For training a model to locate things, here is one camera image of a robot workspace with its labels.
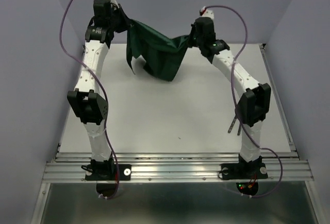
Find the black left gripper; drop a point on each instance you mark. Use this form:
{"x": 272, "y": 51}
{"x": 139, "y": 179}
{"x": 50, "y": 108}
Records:
{"x": 117, "y": 9}

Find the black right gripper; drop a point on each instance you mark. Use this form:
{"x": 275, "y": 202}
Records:
{"x": 190, "y": 42}

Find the dark green cloth napkin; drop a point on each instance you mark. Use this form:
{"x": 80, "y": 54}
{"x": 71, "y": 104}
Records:
{"x": 163, "y": 55}

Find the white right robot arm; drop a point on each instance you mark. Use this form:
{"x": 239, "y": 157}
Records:
{"x": 251, "y": 98}

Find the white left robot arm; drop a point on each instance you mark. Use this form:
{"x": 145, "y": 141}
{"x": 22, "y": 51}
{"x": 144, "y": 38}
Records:
{"x": 88, "y": 99}

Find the steel fork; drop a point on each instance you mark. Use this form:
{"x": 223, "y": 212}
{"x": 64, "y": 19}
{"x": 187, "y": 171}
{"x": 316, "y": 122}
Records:
{"x": 232, "y": 124}

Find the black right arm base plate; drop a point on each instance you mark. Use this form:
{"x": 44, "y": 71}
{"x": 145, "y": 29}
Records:
{"x": 243, "y": 170}

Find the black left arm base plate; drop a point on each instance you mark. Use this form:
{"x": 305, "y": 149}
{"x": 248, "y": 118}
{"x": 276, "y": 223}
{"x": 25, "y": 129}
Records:
{"x": 106, "y": 171}

